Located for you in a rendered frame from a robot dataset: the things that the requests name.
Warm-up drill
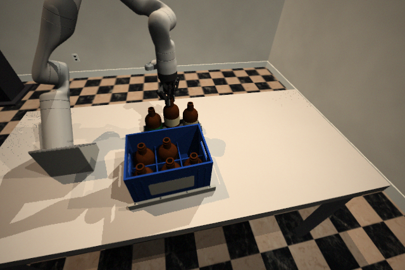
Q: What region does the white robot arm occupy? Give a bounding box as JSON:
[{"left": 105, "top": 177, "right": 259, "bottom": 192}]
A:
[{"left": 32, "top": 0, "right": 177, "bottom": 150}]

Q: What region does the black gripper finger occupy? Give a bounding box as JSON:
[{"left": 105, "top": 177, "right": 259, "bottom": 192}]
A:
[
  {"left": 170, "top": 77, "right": 180, "bottom": 102},
  {"left": 156, "top": 84, "right": 171, "bottom": 106}
]

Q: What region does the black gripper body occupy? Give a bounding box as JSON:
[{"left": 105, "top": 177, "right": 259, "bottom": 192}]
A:
[{"left": 158, "top": 72, "right": 177, "bottom": 92}]

